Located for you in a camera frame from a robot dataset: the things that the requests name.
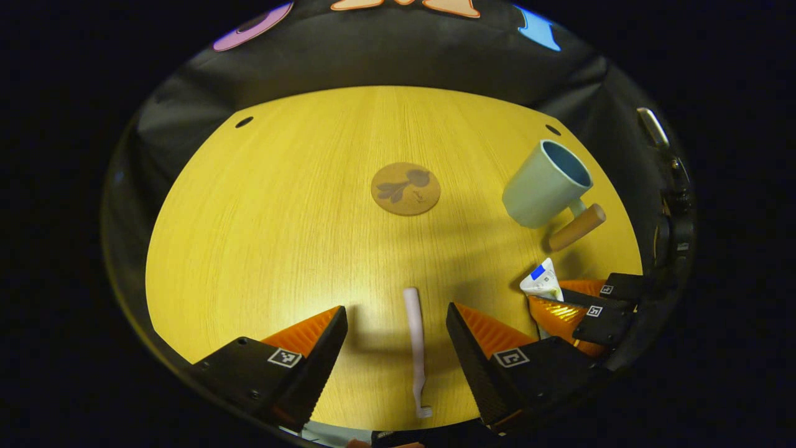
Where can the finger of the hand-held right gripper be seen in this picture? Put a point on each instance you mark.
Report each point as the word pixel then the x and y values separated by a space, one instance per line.
pixel 628 286
pixel 606 326

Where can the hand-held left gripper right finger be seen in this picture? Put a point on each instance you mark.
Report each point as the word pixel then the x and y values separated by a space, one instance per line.
pixel 476 367

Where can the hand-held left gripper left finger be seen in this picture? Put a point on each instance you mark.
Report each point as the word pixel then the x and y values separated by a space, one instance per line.
pixel 314 373

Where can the pink toothbrush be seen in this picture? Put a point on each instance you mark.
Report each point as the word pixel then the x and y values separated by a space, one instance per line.
pixel 414 330

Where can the white toothpaste tube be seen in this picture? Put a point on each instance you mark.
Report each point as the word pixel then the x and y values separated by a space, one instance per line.
pixel 542 281

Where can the pale green cup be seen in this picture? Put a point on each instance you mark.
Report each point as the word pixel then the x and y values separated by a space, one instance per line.
pixel 541 186

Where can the round brown coaster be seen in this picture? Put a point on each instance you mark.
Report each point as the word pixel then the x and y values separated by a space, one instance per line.
pixel 405 200

